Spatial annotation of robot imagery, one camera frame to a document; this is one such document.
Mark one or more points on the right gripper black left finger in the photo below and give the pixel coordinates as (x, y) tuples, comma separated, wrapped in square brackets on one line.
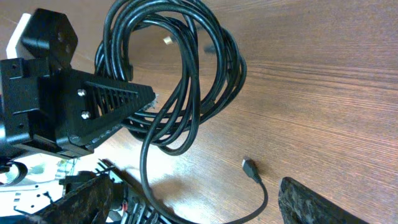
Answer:
[(89, 203)]

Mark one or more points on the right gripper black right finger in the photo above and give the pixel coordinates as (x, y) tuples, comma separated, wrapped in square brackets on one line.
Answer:
[(299, 204)]

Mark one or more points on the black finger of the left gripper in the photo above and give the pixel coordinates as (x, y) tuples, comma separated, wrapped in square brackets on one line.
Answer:
[(115, 105)]

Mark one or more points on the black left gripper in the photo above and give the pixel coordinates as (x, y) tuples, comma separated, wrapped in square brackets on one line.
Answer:
[(42, 112)]

